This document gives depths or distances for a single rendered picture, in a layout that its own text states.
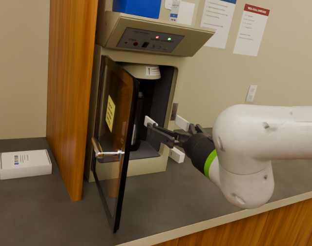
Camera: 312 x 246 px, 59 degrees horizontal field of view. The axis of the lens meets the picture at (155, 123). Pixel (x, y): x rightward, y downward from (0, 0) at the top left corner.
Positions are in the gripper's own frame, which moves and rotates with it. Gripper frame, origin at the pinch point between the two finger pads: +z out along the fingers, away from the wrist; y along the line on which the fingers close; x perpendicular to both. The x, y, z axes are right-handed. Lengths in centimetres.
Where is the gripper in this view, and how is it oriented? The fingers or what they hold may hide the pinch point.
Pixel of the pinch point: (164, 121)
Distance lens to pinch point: 86.3
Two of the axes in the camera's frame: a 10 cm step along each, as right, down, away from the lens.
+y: -8.6, 0.4, -5.0
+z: -4.8, -3.7, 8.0
